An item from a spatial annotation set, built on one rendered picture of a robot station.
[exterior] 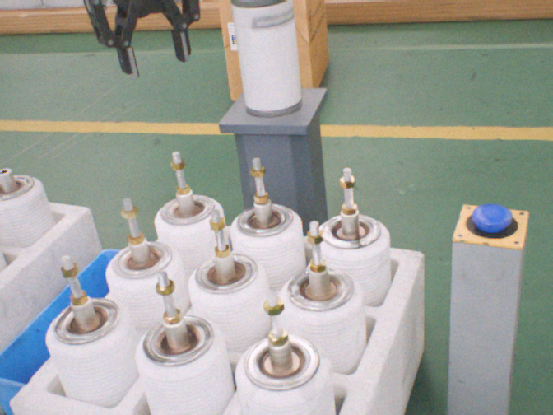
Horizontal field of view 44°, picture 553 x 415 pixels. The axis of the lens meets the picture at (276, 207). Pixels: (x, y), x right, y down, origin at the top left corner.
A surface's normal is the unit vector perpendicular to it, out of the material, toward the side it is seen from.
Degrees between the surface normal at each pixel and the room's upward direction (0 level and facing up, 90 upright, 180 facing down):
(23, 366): 88
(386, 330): 0
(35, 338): 88
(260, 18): 90
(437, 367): 0
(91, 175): 0
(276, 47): 90
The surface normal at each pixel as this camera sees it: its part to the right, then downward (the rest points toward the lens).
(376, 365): -0.11, -0.84
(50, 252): 0.92, 0.11
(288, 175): -0.26, 0.53
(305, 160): 0.49, 0.41
